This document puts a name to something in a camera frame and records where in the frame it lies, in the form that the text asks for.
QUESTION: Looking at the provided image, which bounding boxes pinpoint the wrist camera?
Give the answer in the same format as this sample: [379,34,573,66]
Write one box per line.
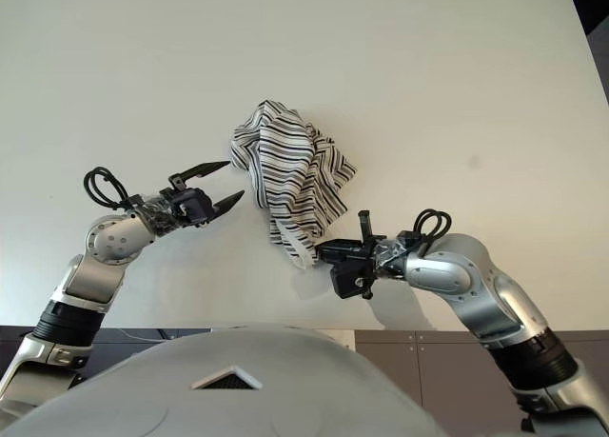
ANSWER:
[329,258,370,300]
[174,189,214,227]

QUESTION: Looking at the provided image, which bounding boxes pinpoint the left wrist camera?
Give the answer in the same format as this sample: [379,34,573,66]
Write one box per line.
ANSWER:
[174,189,214,227]

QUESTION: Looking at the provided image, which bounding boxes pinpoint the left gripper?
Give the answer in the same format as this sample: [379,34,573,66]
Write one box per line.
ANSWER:
[135,159,246,238]

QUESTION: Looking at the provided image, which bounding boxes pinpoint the black cable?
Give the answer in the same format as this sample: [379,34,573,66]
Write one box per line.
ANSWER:
[412,209,453,258]
[83,166,145,214]

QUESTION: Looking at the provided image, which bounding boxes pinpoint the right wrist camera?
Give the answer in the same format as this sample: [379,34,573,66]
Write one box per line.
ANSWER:
[329,258,370,300]

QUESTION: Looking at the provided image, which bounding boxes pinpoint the robot body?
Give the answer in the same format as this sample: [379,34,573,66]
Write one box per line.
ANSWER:
[0,325,449,437]

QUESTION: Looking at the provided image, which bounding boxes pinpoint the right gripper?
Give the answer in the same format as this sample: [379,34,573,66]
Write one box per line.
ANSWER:
[357,209,411,301]

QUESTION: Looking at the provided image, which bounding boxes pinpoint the striped T-shirt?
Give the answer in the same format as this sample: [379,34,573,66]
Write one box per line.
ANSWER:
[228,98,359,270]

